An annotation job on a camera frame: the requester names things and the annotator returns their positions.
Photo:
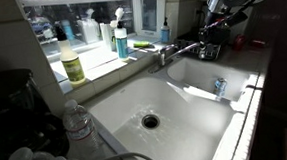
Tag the soap pump bottle blue label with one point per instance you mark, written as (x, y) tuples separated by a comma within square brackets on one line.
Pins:
[(122, 46)]

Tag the white double sink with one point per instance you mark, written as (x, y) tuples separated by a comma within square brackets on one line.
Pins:
[(187, 134)]

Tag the tall clear water bottle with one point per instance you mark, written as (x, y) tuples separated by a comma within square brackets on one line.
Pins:
[(81, 127)]

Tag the red round object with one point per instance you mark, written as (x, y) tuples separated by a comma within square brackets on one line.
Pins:
[(238, 42)]

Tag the white dish brush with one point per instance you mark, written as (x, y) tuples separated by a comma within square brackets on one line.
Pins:
[(118, 14)]

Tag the chrome tap spout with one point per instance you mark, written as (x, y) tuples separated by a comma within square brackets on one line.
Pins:
[(182, 51)]

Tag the small blue soap dispenser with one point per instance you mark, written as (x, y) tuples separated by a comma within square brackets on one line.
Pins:
[(165, 33)]

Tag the black coffee maker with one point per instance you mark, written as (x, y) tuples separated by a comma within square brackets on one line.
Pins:
[(15, 114)]

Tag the red oblong object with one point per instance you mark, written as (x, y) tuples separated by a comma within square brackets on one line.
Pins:
[(257, 43)]

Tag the chrome sink faucet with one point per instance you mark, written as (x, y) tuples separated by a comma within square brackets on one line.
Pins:
[(162, 60)]

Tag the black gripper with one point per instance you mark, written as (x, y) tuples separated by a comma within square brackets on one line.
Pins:
[(214, 32)]

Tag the green scrub sponge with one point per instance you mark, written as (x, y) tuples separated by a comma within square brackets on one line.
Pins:
[(141, 44)]

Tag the blue drink can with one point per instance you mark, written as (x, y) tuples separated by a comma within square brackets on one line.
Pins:
[(220, 87)]

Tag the white window frame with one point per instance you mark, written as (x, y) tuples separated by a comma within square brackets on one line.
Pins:
[(137, 13)]

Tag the spray bottle green label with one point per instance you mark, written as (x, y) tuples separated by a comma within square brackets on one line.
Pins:
[(72, 69)]

